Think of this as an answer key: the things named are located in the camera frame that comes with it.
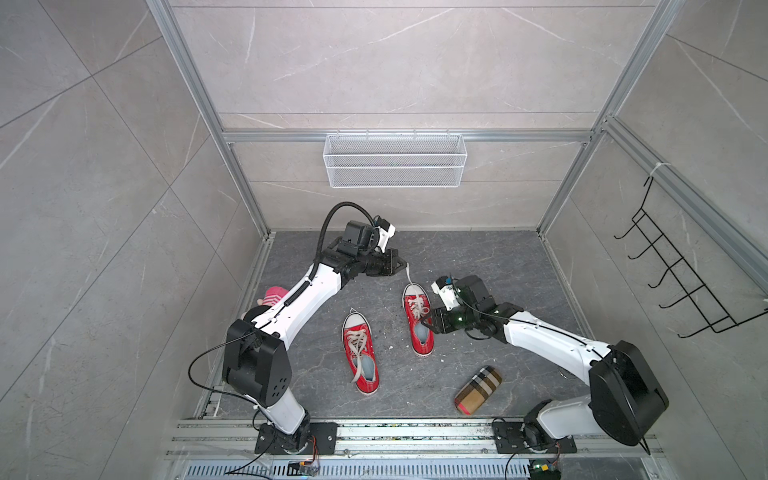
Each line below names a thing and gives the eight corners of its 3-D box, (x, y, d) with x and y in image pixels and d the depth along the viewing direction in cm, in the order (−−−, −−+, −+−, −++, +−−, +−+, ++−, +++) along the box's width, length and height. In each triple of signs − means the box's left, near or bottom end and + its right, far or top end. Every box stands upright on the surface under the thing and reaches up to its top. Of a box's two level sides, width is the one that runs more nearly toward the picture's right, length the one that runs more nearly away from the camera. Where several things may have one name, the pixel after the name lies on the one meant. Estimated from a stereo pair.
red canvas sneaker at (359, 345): (352, 399, 81) (349, 390, 75) (343, 324, 96) (340, 311, 90) (381, 392, 83) (381, 383, 76) (368, 319, 97) (367, 306, 91)
